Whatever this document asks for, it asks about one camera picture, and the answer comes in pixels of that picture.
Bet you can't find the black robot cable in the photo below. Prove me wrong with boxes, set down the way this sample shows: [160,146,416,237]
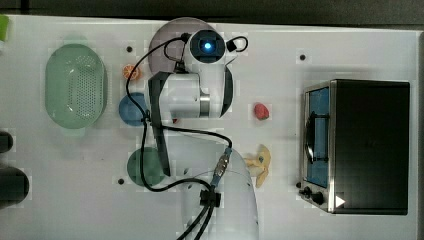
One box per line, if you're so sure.
[125,35,249,240]

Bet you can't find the red plush strawberry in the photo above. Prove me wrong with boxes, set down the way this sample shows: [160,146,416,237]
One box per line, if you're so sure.
[254,103,269,121]

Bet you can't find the orange slice toy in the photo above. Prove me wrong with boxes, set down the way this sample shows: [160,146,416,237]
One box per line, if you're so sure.
[122,64,142,81]

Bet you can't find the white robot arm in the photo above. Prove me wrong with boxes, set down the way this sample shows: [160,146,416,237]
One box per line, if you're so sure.
[147,29,259,240]

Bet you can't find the small black round container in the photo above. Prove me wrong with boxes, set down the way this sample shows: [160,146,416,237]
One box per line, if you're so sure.
[0,131,14,153]

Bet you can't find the blue bowl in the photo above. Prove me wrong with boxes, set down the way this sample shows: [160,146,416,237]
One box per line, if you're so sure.
[118,92,147,127]

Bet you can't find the yellow plush banana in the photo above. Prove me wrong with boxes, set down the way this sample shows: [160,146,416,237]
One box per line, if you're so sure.
[244,145,271,188]

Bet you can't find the green white bottle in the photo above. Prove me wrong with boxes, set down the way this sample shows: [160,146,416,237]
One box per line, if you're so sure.
[0,15,9,42]

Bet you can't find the silver toaster oven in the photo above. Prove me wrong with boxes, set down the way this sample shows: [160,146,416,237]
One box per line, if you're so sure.
[296,79,410,215]

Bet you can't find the green mug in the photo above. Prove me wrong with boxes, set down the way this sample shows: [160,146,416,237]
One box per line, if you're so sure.
[127,147,165,187]

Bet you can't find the grey round plate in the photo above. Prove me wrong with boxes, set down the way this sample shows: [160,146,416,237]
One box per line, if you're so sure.
[147,17,218,77]

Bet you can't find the green perforated colander basket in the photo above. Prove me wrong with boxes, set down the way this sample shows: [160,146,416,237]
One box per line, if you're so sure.
[45,44,107,129]

